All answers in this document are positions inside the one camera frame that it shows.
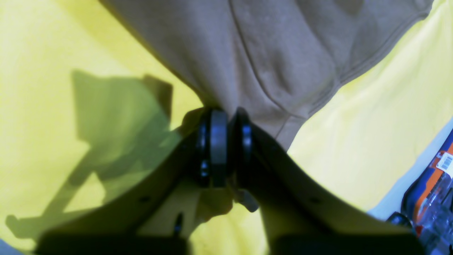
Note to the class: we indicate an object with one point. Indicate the yellow table cloth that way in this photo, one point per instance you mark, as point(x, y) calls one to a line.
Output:
point(87, 112)

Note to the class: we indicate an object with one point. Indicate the brown T-shirt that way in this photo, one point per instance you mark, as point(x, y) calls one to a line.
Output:
point(281, 60)

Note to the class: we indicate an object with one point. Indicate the orange blue packaged item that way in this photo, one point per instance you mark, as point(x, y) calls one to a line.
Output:
point(426, 206)

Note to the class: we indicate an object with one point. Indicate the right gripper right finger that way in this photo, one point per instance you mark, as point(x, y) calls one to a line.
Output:
point(299, 215)

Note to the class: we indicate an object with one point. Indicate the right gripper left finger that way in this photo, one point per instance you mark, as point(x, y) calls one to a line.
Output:
point(144, 220)

